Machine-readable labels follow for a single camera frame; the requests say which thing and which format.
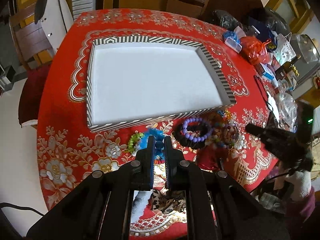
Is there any multicolour large bead bracelet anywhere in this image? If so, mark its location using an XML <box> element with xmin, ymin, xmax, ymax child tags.
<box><xmin>212</xmin><ymin>121</ymin><xmax>239</xmax><ymax>149</ymax></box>

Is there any blue tissue pack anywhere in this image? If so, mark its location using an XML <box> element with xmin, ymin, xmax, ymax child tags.
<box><xmin>222</xmin><ymin>31</ymin><xmax>242</xmax><ymax>53</ymax></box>

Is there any blue medicine box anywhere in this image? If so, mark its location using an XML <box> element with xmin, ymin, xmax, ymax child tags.
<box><xmin>261</xmin><ymin>64</ymin><xmax>279</xmax><ymax>88</ymax></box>

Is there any leopard print bow scrunchie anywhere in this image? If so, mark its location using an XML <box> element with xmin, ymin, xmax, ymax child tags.
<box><xmin>151</xmin><ymin>189</ymin><xmax>186</xmax><ymax>215</ymax></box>

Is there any wooden chair with coat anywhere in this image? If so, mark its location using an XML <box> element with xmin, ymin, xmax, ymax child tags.
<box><xmin>9</xmin><ymin>3</ymin><xmax>52</xmax><ymax>72</ymax></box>

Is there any red floral tablecloth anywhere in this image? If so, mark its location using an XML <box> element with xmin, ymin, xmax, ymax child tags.
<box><xmin>36</xmin><ymin>8</ymin><xmax>279</xmax><ymax>240</ymax></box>

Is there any red plastic bag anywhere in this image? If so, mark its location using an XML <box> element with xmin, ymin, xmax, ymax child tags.
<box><xmin>240</xmin><ymin>36</ymin><xmax>271</xmax><ymax>65</ymax></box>

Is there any dark blue cap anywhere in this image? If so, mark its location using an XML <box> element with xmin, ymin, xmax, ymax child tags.
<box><xmin>248</xmin><ymin>17</ymin><xmax>277</xmax><ymax>52</ymax></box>

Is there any red velvet bow clip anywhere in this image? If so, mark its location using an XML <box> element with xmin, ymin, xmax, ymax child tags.
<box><xmin>195</xmin><ymin>146</ymin><xmax>228</xmax><ymax>171</ymax></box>

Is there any green bead bracelet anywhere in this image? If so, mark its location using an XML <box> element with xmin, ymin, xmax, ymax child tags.
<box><xmin>127</xmin><ymin>132</ymin><xmax>146</xmax><ymax>153</ymax></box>

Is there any dark red seat cushion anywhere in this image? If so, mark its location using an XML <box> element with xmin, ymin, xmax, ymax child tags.
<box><xmin>18</xmin><ymin>62</ymin><xmax>51</xmax><ymax>127</ymax></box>

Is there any white fluffy scrunchie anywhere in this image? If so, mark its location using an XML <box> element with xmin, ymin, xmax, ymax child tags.
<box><xmin>131</xmin><ymin>190</ymin><xmax>152</xmax><ymax>223</ymax></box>

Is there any purple bead bracelet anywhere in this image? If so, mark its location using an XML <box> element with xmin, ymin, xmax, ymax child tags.
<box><xmin>182</xmin><ymin>116</ymin><xmax>213</xmax><ymax>142</ymax></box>

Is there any striped white jewelry tray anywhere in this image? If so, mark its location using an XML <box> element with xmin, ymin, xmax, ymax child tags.
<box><xmin>87</xmin><ymin>35</ymin><xmax>236</xmax><ymax>132</ymax></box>

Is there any blue bead bracelet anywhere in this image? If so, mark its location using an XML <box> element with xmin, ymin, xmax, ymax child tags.
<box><xmin>138</xmin><ymin>128</ymin><xmax>166</xmax><ymax>164</ymax></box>

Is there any wooden chair behind table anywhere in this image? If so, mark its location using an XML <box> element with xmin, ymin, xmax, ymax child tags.
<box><xmin>165</xmin><ymin>0</ymin><xmax>209</xmax><ymax>18</ymax></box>

